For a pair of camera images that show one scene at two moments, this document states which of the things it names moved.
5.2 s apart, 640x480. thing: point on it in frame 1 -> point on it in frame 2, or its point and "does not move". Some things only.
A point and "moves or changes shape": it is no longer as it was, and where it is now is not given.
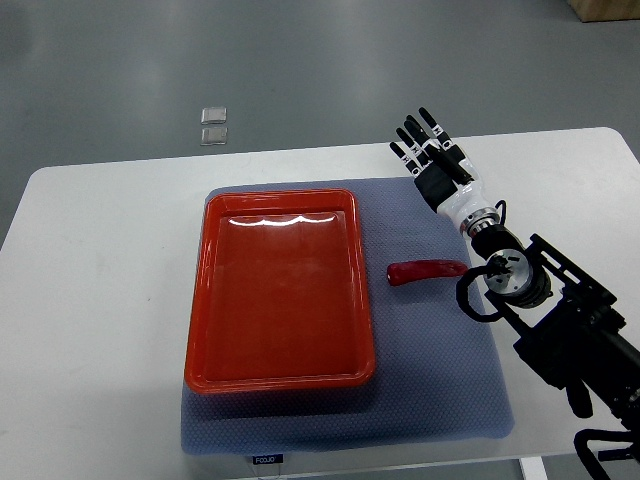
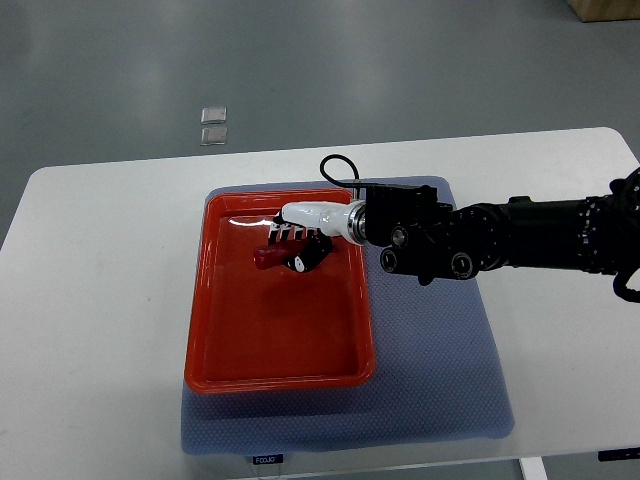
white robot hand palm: [468, 198] -> [330, 217]
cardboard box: [589, 11] does not move
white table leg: [533, 468] does not move
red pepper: [402, 271] moves or changes shape
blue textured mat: [435, 377] does not move
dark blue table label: [265, 459] does not move
